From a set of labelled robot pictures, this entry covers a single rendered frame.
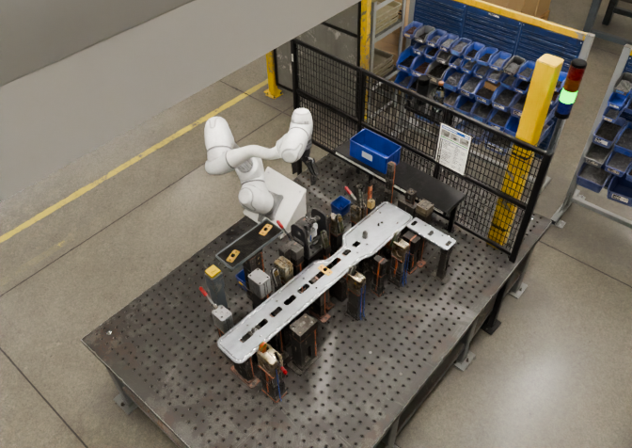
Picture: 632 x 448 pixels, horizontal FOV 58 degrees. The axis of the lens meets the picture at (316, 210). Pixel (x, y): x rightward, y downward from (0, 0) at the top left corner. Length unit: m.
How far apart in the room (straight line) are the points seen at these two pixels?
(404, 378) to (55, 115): 2.90
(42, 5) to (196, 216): 4.70
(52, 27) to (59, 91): 0.04
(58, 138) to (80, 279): 4.46
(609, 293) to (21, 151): 4.61
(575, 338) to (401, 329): 1.53
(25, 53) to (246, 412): 2.83
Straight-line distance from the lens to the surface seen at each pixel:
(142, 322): 3.49
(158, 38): 0.37
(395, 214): 3.48
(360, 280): 3.06
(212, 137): 3.13
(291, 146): 2.62
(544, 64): 3.04
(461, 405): 3.94
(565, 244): 5.01
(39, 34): 0.32
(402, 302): 3.43
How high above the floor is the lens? 3.43
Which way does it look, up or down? 44 degrees down
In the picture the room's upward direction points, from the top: 1 degrees counter-clockwise
